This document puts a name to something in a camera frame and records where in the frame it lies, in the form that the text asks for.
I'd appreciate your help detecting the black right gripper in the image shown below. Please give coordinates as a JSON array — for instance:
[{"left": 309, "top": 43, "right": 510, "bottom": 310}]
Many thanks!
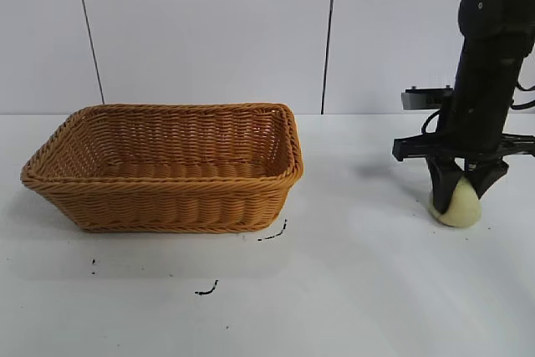
[{"left": 391, "top": 45, "right": 535, "bottom": 213}]

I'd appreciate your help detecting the pale yellow egg yolk pastry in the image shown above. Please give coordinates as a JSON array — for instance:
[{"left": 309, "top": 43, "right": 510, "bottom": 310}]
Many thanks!
[{"left": 429, "top": 176, "right": 483, "bottom": 229}]

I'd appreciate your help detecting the woven wicker basket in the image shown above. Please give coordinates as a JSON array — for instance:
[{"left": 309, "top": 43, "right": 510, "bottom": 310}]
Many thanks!
[{"left": 20, "top": 101, "right": 305, "bottom": 235}]

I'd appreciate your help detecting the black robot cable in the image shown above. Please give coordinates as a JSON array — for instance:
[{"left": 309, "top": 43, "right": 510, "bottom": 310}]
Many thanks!
[
  {"left": 420, "top": 110, "right": 441, "bottom": 135},
  {"left": 510, "top": 74, "right": 535, "bottom": 110}
]

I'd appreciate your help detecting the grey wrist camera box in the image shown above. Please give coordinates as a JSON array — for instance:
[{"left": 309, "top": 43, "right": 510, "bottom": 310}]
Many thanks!
[{"left": 400, "top": 87, "right": 455, "bottom": 111}]

